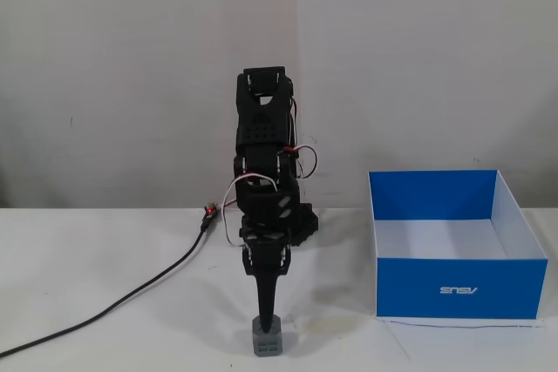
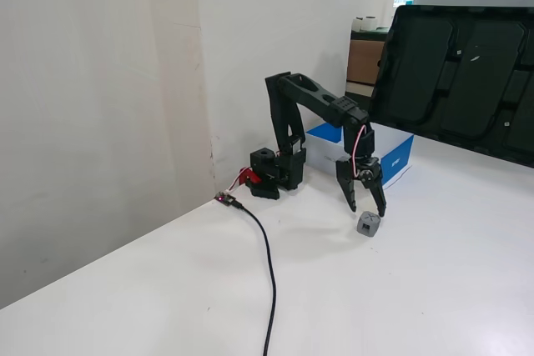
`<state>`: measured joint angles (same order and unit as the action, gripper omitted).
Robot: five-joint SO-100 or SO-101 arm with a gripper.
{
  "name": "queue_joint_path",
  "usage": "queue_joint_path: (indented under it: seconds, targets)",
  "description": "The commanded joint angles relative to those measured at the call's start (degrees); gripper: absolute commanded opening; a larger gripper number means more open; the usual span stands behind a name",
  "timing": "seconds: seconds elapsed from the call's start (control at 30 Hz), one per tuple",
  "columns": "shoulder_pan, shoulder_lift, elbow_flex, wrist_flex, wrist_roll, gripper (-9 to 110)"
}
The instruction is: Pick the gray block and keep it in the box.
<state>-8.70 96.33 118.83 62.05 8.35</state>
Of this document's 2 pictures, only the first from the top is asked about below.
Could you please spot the small controller board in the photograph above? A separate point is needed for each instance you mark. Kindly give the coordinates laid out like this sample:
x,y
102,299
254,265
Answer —
x,y
211,211

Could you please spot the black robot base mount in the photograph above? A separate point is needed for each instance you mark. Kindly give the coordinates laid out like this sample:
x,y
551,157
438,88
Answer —
x,y
307,224

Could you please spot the clear tape strip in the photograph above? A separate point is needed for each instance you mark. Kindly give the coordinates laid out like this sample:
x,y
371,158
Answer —
x,y
324,325

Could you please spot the blue white cardboard box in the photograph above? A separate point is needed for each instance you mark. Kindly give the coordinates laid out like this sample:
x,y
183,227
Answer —
x,y
457,289

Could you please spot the gray cube block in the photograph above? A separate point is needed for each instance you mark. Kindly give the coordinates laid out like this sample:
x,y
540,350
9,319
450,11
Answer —
x,y
268,343

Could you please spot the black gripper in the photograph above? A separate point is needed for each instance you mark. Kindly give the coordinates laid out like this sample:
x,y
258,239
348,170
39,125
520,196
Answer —
x,y
266,260

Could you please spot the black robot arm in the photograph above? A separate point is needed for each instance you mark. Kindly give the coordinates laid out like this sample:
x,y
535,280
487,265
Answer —
x,y
261,128

